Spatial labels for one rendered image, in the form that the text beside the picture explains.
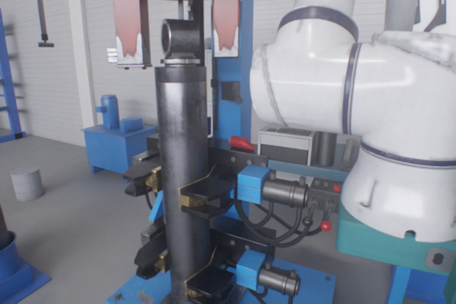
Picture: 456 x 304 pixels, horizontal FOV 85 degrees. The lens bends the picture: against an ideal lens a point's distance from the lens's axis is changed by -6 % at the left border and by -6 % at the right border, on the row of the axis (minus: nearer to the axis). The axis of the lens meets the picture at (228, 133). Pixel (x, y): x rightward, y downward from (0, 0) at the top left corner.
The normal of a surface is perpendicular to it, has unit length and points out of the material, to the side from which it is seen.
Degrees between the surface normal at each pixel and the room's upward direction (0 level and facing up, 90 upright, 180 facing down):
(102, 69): 90
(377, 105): 96
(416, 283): 90
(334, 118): 120
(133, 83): 90
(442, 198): 71
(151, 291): 0
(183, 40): 98
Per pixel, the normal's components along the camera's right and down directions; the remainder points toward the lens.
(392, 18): -0.78, 0.57
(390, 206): -0.67, -0.19
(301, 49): -0.43, -0.36
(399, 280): -0.45, 0.23
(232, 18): -0.02, 0.25
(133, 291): 0.00, -0.97
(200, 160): 0.73, 0.18
